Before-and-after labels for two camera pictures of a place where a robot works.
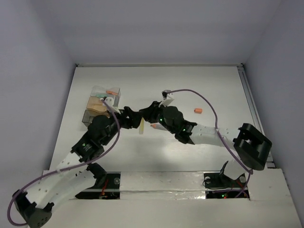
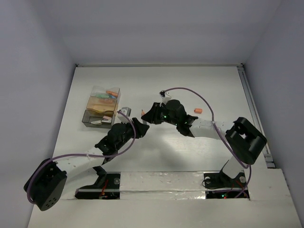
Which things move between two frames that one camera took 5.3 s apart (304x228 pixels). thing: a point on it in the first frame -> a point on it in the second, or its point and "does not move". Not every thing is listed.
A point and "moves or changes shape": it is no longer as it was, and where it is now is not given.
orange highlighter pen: (111, 92) does not move
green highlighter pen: (101, 95) does not move
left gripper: (128, 116) -> (134, 128)
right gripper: (149, 112) does not move
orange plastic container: (96, 103) does not move
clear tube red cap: (157, 126) moves or changes shape
